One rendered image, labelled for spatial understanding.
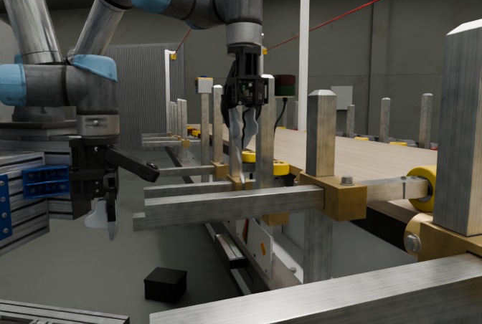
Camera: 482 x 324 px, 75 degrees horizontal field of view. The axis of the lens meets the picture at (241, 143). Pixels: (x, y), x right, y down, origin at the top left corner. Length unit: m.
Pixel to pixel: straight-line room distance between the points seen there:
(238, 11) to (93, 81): 0.30
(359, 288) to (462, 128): 0.17
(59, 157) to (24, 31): 0.47
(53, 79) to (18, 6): 0.21
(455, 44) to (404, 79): 7.48
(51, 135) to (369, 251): 0.98
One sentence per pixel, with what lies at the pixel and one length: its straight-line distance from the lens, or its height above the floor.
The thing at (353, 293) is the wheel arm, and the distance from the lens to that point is 0.24.
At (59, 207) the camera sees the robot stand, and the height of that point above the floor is 0.76.
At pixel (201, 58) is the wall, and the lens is 7.92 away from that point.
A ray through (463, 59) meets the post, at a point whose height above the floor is 1.12.
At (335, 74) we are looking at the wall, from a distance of 7.55.
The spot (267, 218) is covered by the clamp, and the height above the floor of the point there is 0.83.
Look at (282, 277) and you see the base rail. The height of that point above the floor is 0.70.
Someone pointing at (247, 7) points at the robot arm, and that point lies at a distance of 0.66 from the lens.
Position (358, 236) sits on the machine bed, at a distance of 0.83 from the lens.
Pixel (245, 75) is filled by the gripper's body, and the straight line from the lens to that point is 0.62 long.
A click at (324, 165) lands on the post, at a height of 0.99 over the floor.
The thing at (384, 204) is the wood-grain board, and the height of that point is 0.89.
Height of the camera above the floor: 1.08
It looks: 6 degrees down
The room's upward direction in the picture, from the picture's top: straight up
